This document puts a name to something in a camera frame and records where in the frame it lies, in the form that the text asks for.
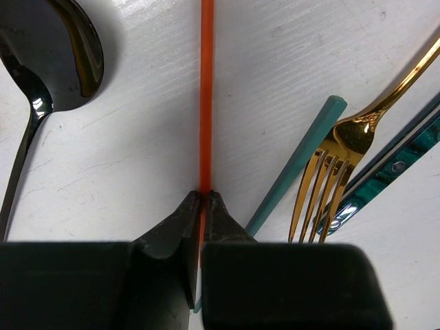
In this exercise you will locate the ornate gold fork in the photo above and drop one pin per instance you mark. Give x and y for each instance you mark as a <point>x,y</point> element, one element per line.
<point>328,170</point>

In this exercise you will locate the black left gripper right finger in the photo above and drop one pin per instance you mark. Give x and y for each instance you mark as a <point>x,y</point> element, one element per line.
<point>250,285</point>

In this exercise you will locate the silver fork green handle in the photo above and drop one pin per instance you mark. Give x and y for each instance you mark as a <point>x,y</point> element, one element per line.
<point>406,148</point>

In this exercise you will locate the black spoon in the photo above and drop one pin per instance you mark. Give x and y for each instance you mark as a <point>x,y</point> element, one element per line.
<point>53,53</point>

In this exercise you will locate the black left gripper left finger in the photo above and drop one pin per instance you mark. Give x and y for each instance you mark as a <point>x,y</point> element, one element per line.
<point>148,283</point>

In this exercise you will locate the orange chopstick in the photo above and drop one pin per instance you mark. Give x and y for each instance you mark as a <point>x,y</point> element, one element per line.
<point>207,56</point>

